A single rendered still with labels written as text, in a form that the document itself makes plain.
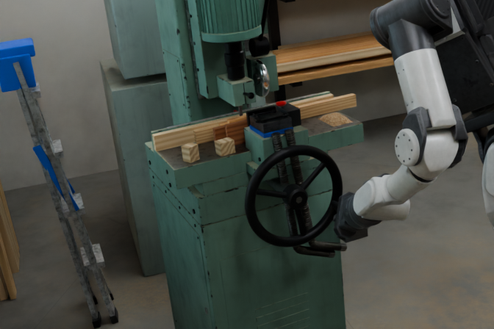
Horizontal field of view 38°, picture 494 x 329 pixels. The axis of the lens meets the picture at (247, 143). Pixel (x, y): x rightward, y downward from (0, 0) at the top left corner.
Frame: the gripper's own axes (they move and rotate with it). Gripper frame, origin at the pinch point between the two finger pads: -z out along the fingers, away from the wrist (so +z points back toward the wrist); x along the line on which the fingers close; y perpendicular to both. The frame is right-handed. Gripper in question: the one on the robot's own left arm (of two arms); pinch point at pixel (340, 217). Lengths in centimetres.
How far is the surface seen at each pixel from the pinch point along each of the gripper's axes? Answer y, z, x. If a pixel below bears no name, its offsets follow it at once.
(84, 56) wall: 84, -241, 112
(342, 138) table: -2.4, -16.0, 27.5
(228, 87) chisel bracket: 34, -20, 34
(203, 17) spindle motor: 48, -9, 47
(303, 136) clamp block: 13.3, -4.2, 20.2
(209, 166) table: 35.2, -15.1, 7.5
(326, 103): 1.2, -26.2, 40.8
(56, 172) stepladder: 76, -95, 10
